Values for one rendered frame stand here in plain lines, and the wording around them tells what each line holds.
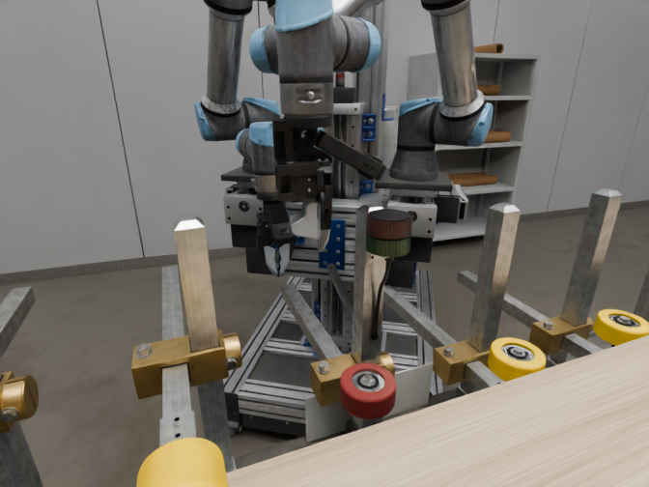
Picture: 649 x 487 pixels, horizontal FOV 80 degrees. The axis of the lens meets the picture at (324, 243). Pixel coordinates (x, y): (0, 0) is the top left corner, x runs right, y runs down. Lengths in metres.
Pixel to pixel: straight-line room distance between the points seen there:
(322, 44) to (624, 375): 0.63
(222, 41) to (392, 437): 0.95
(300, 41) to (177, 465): 0.48
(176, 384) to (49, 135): 2.81
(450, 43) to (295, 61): 0.55
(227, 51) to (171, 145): 2.03
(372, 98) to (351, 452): 1.13
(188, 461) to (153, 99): 2.83
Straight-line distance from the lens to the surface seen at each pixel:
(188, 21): 3.12
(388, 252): 0.51
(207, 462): 0.42
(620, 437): 0.63
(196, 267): 0.50
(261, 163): 0.88
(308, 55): 0.55
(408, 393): 0.83
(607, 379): 0.72
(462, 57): 1.05
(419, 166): 1.21
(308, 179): 0.57
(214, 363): 0.56
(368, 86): 1.40
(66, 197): 3.29
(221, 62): 1.15
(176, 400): 0.51
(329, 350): 0.72
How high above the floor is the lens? 1.29
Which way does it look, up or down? 21 degrees down
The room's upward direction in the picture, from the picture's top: straight up
